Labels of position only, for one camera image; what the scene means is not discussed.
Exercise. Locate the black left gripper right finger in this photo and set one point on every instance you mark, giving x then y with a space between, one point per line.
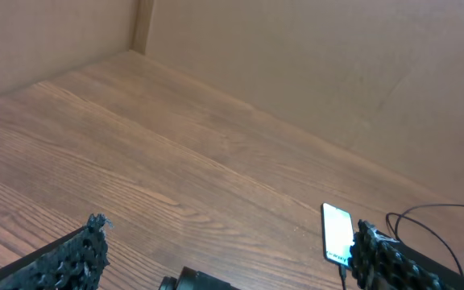
380 262

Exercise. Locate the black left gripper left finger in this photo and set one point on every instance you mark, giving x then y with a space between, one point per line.
75 261

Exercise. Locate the Galaxy smartphone blue screen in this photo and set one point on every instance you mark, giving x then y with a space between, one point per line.
337 234

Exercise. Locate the brown cardboard backdrop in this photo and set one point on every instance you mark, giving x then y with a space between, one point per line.
381 78

